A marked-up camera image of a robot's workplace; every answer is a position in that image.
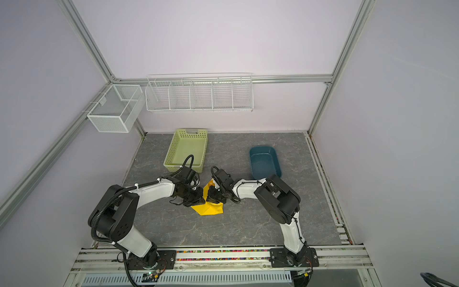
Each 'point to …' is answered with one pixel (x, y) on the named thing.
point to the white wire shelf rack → (200, 92)
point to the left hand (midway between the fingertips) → (205, 203)
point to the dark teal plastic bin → (265, 162)
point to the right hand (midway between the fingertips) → (205, 201)
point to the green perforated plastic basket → (186, 142)
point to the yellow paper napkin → (208, 208)
